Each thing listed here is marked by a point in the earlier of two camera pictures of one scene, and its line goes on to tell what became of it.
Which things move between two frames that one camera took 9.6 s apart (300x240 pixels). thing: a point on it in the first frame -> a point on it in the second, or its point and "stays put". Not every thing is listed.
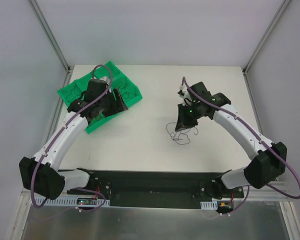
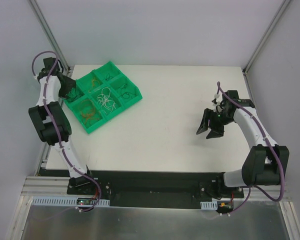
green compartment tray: x=115 y=78 stays put
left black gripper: x=112 y=103 -> x=68 y=88
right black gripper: x=185 y=114 -> x=213 y=122
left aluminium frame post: x=67 y=68 stays put
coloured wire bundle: x=189 y=138 -> x=73 y=94
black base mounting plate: x=154 y=189 stays put
